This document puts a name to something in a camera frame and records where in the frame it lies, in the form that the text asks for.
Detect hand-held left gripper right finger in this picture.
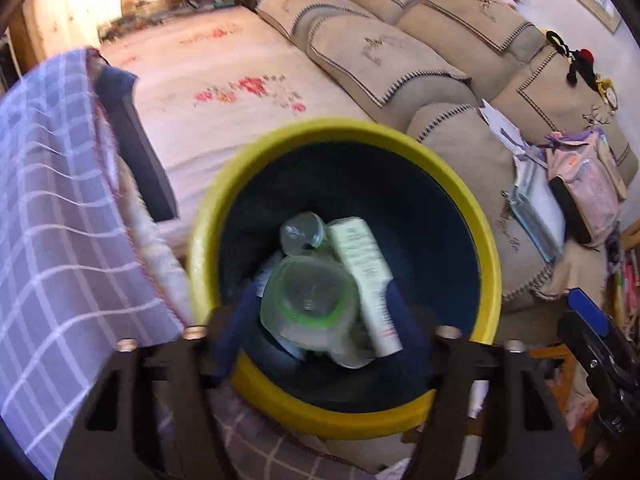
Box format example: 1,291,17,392
385,282,585,480

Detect small clear plastic container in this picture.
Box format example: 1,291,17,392
279,211,329,257

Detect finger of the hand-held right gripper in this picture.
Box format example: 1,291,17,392
556,287,623,381

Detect blue checkered tablecloth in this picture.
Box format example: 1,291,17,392
0,47,401,480

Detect yellow rimmed trash bin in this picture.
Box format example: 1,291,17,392
186,117,503,442

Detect pink floral blanket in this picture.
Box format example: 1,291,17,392
97,5,381,251

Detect loose white papers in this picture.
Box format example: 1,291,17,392
477,99,528,161

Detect pink backpack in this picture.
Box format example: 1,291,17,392
544,129,628,247

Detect clear plastic cup green rim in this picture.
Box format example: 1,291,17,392
259,254,362,357

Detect green and white carton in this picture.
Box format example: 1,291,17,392
327,216,404,359

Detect beige sofa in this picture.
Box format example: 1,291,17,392
247,0,640,311

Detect black mouse plush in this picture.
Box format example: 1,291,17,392
544,30,602,87

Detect cluttered glass coffee table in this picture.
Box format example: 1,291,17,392
99,0,247,38

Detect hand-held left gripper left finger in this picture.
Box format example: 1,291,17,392
54,285,262,480

